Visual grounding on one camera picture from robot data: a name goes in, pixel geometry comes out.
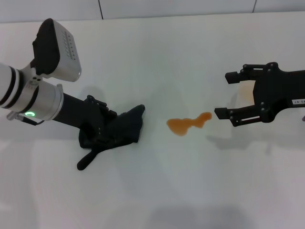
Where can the dark blue rag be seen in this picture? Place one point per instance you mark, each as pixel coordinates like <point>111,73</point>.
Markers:
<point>124,126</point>

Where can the orange liquid stain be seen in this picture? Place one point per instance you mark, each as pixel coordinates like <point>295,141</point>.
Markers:
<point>181,125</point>

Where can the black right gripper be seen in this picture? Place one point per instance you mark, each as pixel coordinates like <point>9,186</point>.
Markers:
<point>276,90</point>

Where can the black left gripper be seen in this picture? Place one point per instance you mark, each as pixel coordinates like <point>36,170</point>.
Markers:
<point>78,112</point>

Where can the silver black wrist camera box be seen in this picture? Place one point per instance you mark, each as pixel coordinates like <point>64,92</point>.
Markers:
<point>59,57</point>

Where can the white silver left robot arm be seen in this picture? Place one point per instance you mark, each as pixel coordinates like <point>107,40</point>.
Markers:
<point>23,93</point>

